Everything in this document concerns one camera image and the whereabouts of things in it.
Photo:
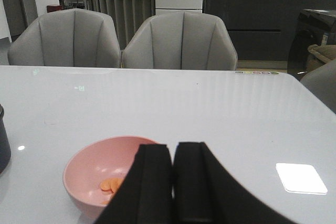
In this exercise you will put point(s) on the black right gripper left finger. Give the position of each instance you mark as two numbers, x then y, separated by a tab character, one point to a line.
145	196

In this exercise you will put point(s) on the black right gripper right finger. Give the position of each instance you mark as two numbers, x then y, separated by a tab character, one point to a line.
205	192

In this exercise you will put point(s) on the orange ham slices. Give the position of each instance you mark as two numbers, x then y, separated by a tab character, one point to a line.
109	187

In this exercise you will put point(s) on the pink bowl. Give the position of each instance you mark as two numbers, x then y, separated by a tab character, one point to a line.
103	159

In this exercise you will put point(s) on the coloured sticker strip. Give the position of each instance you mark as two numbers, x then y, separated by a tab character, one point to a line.
258	72

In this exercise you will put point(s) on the dark blue saucepan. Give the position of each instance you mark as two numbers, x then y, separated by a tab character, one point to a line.
5	146

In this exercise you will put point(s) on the grey chair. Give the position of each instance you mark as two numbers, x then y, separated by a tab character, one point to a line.
181	40
321	82
68	38

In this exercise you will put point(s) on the grey chair at right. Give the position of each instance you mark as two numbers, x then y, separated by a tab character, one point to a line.
321	82

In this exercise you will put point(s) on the left grey chair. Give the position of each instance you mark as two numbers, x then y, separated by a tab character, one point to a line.
68	38

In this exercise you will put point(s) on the dark counter cabinet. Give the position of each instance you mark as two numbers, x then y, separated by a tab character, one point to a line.
262	30

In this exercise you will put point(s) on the beige cushion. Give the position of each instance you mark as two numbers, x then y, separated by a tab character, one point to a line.
319	55

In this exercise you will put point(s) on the black appliance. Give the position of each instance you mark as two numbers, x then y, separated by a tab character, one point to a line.
314	27

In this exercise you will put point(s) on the red bin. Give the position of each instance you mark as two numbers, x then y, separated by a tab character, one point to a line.
53	8

